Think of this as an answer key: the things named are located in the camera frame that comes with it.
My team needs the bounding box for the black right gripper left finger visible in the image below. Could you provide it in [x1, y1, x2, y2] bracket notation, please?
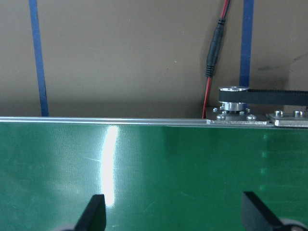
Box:
[74, 194, 106, 231]

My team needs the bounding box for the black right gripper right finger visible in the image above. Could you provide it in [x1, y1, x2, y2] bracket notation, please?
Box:
[241, 192, 283, 231]

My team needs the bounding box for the green conveyor belt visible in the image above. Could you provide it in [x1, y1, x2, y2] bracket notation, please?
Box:
[0, 85, 308, 231]

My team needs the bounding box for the red black conveyor cable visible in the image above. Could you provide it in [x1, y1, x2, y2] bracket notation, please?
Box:
[201, 0, 231, 119]

